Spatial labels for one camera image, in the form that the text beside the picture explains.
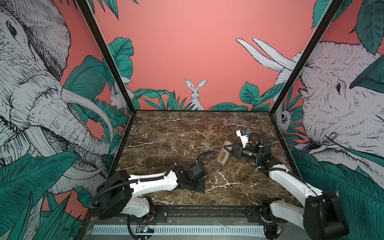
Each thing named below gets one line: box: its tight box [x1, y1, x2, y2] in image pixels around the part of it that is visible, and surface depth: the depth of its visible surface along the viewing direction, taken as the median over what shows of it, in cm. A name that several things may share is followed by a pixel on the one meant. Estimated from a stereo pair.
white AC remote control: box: [217, 141, 233, 165], surface depth 80 cm
